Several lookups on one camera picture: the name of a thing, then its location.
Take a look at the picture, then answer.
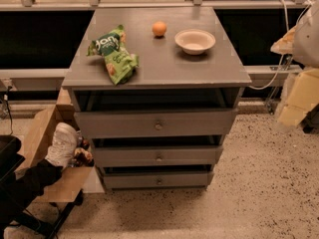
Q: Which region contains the grey bottom drawer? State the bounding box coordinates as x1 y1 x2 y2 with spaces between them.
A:
103 170 213 189

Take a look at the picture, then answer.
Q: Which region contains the white bowl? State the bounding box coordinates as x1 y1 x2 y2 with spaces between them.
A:
174 29 216 55

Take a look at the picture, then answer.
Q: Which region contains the orange fruit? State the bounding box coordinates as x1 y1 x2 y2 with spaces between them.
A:
152 21 166 37

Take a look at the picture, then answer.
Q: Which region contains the black trouser leg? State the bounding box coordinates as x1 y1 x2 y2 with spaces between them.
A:
0 159 63 231

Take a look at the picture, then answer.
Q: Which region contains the grey top drawer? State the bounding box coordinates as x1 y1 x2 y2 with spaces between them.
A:
75 109 236 138

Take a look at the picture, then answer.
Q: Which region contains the white cable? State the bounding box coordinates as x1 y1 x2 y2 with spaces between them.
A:
246 0 317 92

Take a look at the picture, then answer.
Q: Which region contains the cardboard box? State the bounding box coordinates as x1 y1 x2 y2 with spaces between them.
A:
14 87 95 204

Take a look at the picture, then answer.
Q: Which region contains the grey drawer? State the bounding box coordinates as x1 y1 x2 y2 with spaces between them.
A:
103 170 213 189
75 109 236 138
93 145 222 167

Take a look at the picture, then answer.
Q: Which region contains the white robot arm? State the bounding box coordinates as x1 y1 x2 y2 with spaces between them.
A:
270 0 319 126

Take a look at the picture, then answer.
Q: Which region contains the green snack bag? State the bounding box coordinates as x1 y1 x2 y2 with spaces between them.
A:
87 25 139 86

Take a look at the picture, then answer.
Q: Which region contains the grey drawer cabinet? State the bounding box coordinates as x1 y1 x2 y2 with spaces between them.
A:
63 7 251 184

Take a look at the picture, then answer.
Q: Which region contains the metal stand leg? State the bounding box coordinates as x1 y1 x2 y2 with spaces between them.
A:
265 55 293 115

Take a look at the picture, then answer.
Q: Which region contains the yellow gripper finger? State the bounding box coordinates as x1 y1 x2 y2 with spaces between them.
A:
270 26 319 126

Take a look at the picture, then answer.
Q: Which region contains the black chair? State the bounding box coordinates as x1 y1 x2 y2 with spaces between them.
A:
0 136 78 239

